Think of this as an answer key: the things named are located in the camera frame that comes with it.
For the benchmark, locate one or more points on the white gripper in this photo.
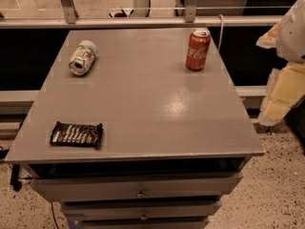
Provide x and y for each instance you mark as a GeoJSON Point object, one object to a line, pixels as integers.
{"type": "Point", "coordinates": [293, 37]}

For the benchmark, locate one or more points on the black rxbar chocolate wrapper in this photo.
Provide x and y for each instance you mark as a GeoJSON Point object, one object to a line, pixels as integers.
{"type": "Point", "coordinates": [76, 135]}

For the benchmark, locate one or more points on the red coca-cola can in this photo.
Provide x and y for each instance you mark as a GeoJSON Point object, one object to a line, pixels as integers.
{"type": "Point", "coordinates": [199, 43]}

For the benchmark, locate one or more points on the grey drawer cabinet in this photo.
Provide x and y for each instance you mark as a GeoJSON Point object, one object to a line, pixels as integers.
{"type": "Point", "coordinates": [158, 117]}

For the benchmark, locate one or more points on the white green soda can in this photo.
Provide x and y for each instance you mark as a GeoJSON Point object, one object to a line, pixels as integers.
{"type": "Point", "coordinates": [82, 58]}

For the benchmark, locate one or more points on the grey metal railing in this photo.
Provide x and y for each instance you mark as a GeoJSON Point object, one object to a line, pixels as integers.
{"type": "Point", "coordinates": [93, 14]}

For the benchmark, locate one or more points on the middle grey drawer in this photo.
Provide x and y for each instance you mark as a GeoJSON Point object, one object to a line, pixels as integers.
{"type": "Point", "coordinates": [150, 210]}

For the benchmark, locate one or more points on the grey drawer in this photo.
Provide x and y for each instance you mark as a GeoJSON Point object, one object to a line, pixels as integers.
{"type": "Point", "coordinates": [117, 188]}
{"type": "Point", "coordinates": [182, 223]}
{"type": "Point", "coordinates": [150, 210]}

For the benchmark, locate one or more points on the bottom grey drawer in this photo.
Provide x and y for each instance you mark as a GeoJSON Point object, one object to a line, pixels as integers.
{"type": "Point", "coordinates": [182, 223]}

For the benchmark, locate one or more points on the top grey drawer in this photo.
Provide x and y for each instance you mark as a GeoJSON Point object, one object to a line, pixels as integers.
{"type": "Point", "coordinates": [117, 188]}

